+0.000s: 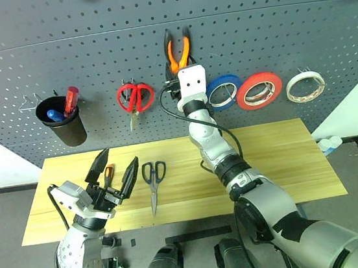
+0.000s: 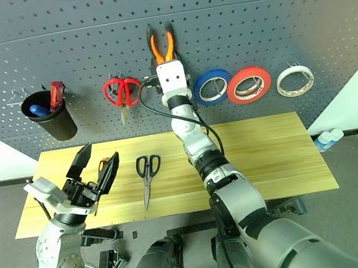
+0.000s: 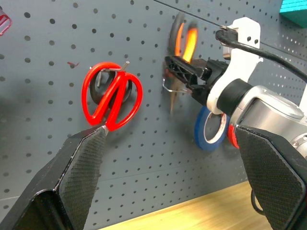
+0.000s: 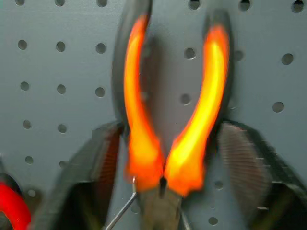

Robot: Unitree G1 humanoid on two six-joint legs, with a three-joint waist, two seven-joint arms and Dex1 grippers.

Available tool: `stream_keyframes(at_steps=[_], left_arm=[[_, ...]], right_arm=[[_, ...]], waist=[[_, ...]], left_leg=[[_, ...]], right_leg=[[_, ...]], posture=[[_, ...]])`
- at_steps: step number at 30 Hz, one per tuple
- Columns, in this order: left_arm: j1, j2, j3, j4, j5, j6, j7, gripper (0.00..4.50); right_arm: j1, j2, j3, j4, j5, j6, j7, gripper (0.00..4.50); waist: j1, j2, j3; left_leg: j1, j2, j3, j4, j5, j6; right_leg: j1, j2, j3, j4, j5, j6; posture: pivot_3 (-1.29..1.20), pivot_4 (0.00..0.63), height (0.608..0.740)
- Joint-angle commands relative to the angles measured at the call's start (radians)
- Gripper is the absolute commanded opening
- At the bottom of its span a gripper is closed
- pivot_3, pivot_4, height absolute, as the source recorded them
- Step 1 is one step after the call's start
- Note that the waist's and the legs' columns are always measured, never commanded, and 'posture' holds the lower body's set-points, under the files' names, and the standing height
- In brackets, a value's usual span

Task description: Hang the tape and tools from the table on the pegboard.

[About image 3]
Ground orange black needle-nose pliers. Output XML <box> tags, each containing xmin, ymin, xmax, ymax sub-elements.
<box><xmin>162</xmin><ymin>11</ymin><xmax>200</xmax><ymax>115</ymax></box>

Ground red tape roll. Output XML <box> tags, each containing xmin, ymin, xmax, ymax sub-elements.
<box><xmin>226</xmin><ymin>123</ymin><xmax>240</xmax><ymax>150</ymax></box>

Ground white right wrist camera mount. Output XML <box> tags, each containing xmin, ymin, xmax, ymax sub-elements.
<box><xmin>206</xmin><ymin>17</ymin><xmax>264</xmax><ymax>115</ymax></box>

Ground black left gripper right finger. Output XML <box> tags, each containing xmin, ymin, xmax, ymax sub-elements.
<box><xmin>235</xmin><ymin>125</ymin><xmax>307</xmax><ymax>230</ymax></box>

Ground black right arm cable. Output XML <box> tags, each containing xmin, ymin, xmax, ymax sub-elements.
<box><xmin>215</xmin><ymin>25</ymin><xmax>307</xmax><ymax>83</ymax></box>

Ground cyan plastic basket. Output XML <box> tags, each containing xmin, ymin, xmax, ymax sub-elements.
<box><xmin>279</xmin><ymin>0</ymin><xmax>307</xmax><ymax>29</ymax></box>

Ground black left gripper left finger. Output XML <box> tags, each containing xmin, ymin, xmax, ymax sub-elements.
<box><xmin>0</xmin><ymin>126</ymin><xmax>108</xmax><ymax>230</ymax></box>

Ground grey pegboard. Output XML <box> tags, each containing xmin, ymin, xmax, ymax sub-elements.
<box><xmin>0</xmin><ymin>0</ymin><xmax>307</xmax><ymax>230</ymax></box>

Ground blue tape roll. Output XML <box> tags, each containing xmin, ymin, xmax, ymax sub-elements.
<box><xmin>193</xmin><ymin>105</ymin><xmax>231</xmax><ymax>151</ymax></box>

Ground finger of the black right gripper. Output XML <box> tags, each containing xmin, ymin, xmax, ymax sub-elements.
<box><xmin>164</xmin><ymin>55</ymin><xmax>207</xmax><ymax>85</ymax></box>
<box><xmin>184</xmin><ymin>81</ymin><xmax>210</xmax><ymax>106</ymax></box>

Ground red handled scissors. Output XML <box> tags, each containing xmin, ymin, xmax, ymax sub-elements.
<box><xmin>81</xmin><ymin>61</ymin><xmax>144</xmax><ymax>132</ymax></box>

